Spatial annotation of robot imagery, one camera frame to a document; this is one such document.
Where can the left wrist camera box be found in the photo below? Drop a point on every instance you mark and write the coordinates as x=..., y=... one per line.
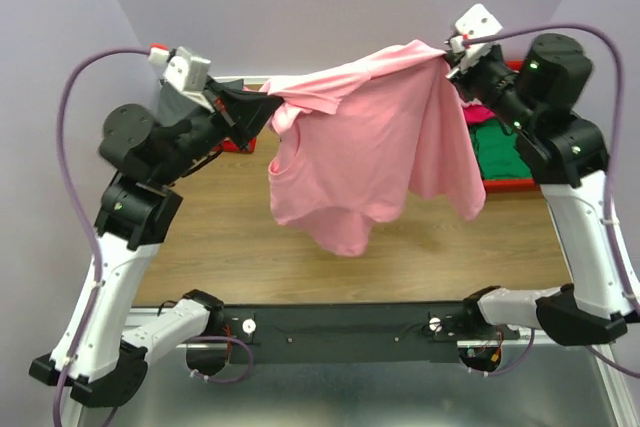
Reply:
x=184, y=70

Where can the folded red t shirt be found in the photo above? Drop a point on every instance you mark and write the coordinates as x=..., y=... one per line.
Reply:
x=228, y=146

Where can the magenta t shirt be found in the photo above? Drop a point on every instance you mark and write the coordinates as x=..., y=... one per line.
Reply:
x=475, y=112

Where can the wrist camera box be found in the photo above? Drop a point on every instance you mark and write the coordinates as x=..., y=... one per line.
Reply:
x=184, y=70
x=477, y=22

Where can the light pink t shirt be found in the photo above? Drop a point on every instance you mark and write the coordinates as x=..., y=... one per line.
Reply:
x=357, y=139

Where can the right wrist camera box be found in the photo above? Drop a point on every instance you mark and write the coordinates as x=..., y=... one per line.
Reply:
x=477, y=22

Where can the green t shirt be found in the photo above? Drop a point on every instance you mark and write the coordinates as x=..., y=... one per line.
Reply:
x=494, y=148

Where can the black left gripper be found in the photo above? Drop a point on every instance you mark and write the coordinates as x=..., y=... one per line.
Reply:
x=226, y=110

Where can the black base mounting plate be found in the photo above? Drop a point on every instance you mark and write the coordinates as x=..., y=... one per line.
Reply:
x=345, y=332

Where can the red plastic bin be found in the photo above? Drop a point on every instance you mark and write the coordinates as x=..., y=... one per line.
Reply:
x=504, y=186

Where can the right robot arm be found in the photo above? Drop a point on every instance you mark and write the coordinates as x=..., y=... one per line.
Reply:
x=569, y=161

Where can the aluminium frame rail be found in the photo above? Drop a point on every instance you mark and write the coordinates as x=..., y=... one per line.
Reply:
x=100, y=364

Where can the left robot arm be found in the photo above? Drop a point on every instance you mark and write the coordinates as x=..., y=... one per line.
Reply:
x=101, y=364

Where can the folded grey t shirt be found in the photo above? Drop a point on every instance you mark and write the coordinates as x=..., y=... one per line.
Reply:
x=172, y=106

